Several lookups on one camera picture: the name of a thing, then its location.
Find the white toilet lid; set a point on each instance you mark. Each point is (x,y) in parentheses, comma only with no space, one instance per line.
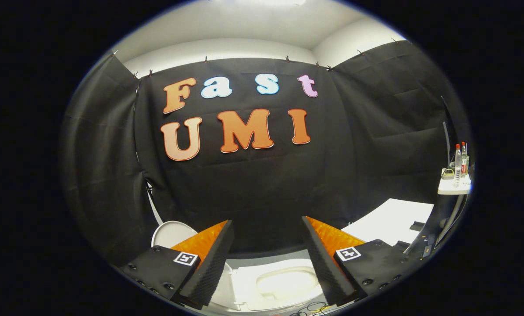
(169,235)

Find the grey upright pole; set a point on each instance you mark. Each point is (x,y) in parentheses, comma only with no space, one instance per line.
(447,145)

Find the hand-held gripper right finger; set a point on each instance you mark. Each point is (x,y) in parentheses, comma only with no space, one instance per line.
(323,263)

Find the small dull metal object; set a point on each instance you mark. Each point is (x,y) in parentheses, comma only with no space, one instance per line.
(447,174)

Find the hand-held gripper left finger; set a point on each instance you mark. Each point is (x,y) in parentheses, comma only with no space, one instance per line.
(211,263)

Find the white toilet bowl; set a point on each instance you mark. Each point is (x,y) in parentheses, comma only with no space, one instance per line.
(283,283)

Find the ceiling light panel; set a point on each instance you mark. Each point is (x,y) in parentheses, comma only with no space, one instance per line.
(275,1)

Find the clear bottle red label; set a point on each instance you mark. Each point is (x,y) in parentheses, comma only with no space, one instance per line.
(464,164)

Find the small black box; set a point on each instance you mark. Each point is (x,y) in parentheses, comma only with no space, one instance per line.
(417,226)

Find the clear bottle red cap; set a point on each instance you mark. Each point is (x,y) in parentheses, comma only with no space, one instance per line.
(458,164)

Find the white wall shelf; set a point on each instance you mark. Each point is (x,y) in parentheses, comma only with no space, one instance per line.
(454,188)

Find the black backdrop cloth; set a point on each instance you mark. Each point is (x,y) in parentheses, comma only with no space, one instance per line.
(262,184)

